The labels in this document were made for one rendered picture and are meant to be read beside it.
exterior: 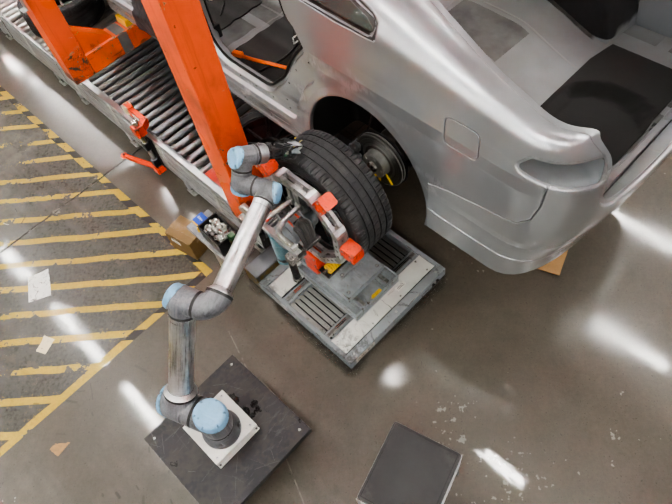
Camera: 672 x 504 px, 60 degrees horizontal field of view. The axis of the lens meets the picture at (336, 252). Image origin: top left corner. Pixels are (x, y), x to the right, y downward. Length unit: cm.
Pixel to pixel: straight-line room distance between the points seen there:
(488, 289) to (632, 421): 102
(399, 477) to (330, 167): 144
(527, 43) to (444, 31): 128
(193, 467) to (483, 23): 278
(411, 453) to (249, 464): 78
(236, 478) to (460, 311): 156
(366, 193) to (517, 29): 138
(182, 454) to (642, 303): 265
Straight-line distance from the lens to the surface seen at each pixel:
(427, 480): 286
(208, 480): 305
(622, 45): 376
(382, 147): 297
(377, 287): 345
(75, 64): 464
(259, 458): 301
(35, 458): 383
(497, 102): 218
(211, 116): 274
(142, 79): 498
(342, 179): 264
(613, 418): 345
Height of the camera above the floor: 314
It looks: 56 degrees down
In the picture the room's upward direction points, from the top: 12 degrees counter-clockwise
